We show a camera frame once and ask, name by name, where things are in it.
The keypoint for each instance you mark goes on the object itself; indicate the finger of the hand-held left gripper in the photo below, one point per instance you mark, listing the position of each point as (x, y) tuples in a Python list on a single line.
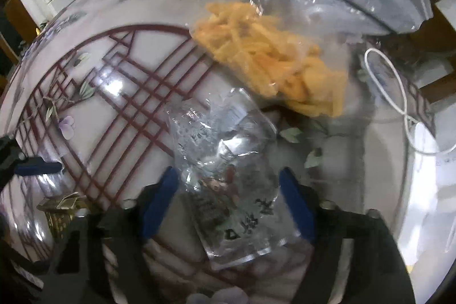
[(39, 168)]

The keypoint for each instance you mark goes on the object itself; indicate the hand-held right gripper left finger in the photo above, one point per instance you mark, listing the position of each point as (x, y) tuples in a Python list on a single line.
[(156, 208)]

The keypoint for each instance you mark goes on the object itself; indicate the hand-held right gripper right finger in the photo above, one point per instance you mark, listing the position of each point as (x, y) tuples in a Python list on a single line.
[(295, 204)]

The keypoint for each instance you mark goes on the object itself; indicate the clear printed plastic wrapper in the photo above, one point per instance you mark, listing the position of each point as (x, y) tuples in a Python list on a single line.
[(228, 190)]

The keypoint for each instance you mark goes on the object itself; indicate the clear bag of orange snacks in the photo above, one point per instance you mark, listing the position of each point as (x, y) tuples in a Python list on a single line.
[(278, 69)]

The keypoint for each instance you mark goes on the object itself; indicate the plain wooden chair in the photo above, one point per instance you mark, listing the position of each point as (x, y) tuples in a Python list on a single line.
[(440, 90)]

